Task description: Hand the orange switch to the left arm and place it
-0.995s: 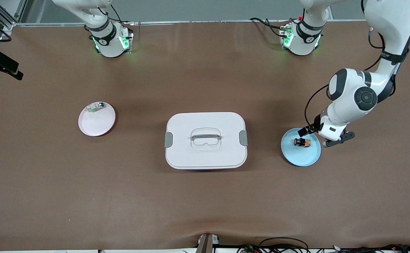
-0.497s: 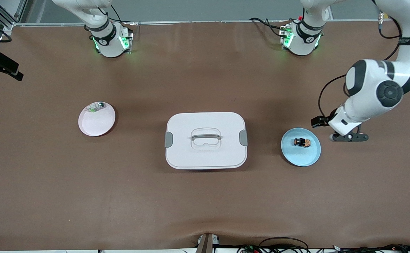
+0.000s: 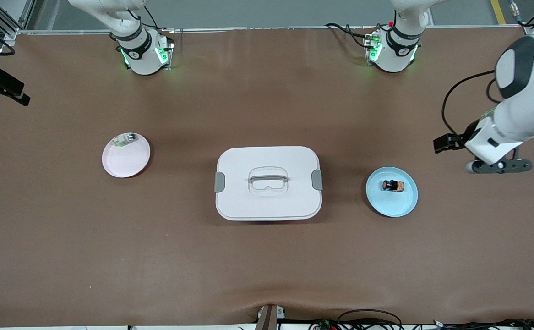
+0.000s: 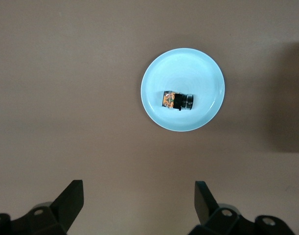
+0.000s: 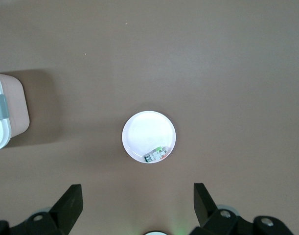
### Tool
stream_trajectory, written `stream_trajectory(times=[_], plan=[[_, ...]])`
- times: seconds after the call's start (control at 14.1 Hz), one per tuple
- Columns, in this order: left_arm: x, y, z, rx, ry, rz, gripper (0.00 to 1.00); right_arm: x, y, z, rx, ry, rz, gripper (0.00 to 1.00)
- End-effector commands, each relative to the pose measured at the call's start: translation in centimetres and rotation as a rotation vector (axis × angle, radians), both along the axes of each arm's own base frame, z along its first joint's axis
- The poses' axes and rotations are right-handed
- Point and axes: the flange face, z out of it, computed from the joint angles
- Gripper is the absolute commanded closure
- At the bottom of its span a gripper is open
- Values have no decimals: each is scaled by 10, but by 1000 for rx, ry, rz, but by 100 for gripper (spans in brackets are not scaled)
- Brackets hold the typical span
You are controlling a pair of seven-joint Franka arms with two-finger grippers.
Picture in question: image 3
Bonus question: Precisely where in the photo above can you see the white lidded box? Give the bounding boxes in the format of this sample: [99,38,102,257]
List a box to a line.
[214,146,323,222]

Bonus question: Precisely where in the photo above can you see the light blue round plate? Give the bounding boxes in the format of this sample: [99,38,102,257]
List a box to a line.
[365,166,419,218]

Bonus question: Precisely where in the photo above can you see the pink round plate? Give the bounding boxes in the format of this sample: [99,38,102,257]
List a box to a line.
[102,132,151,178]

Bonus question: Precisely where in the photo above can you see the brown table cover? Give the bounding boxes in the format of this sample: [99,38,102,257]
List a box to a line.
[0,25,534,327]

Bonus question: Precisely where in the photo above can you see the aluminium frame profile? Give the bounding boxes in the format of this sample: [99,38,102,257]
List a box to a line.
[507,0,534,37]
[0,0,36,42]

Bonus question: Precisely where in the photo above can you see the black right base cable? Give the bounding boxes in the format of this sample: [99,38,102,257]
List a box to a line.
[141,4,176,35]

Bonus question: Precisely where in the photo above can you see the black left base cables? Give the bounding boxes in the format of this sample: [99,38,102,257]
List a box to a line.
[325,22,378,49]

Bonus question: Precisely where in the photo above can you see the black cable bundle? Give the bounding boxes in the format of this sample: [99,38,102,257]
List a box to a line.
[432,318,534,330]
[308,309,405,330]

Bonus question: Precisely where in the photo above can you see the silver table edge rail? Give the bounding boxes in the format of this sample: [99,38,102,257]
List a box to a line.
[20,25,524,35]

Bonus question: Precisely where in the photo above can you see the metal table edge bracket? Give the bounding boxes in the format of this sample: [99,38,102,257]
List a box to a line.
[257,304,287,330]

